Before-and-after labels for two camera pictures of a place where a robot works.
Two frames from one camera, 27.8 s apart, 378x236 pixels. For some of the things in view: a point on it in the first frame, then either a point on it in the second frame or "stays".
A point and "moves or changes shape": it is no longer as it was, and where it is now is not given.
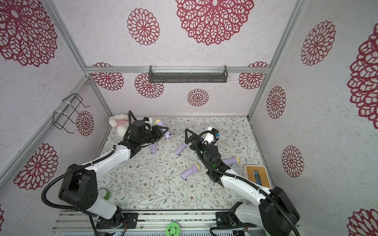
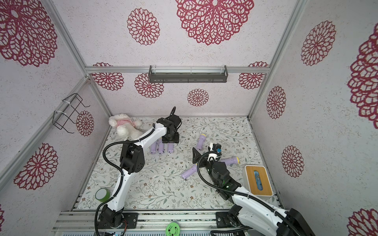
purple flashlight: [231, 160] moves or changes shape
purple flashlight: [159, 122] moves or changes shape
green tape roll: [108, 194] stays
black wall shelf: [186, 74] stays
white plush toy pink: [121, 122] stays
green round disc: [173, 229] stays
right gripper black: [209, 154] -> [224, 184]
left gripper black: [159, 133] -> [176, 140]
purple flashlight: [186, 174] stays
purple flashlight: [153, 148] stays
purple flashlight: [182, 146] -> [171, 147]
